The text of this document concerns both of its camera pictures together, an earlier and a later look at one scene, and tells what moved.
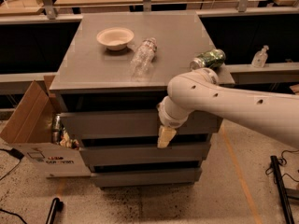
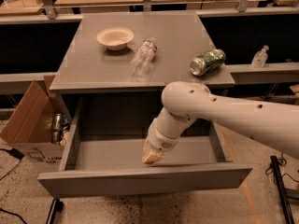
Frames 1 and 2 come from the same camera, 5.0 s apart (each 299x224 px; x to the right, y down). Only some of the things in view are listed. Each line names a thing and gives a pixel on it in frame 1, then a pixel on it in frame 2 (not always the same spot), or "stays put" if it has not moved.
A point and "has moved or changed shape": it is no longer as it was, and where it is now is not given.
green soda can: [211, 59] stays put
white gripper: [170, 120] → [161, 141]
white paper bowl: [115, 38] stays put
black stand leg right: [282, 190] stays put
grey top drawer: [132, 124] has moved or changed shape
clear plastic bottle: [143, 62] stays put
